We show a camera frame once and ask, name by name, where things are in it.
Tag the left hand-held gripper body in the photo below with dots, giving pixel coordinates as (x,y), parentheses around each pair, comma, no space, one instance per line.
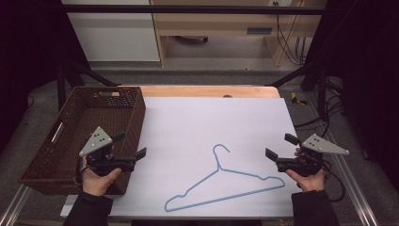
(97,139)

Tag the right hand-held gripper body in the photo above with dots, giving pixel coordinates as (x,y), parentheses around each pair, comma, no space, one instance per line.
(316,145)

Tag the person's right hand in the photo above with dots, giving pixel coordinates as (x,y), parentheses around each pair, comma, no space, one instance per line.
(310,183)

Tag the person's left hand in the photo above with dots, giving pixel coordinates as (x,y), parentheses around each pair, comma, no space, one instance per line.
(98,185)

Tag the brown woven plastic basket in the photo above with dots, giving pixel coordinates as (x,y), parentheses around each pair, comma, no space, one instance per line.
(78,119)

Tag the yellow and black tool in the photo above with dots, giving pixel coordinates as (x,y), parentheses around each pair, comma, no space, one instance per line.
(295,98)

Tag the black metal stand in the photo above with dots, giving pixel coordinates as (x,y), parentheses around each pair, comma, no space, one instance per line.
(320,91)
(61,84)

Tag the white table sheet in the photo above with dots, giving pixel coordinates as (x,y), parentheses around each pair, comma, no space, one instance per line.
(194,125)

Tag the dark curtain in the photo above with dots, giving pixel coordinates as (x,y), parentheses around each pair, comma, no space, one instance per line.
(367,78)
(28,47)

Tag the white cabinet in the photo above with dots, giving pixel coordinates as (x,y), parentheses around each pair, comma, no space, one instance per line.
(113,37)

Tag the light wooden desk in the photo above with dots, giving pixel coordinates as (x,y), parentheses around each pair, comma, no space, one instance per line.
(213,25)

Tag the aluminium rail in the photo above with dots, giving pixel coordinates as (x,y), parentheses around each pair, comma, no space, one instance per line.
(14,205)
(351,175)

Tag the black horizontal frame bar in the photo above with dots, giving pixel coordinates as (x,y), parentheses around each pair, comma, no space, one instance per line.
(188,9)

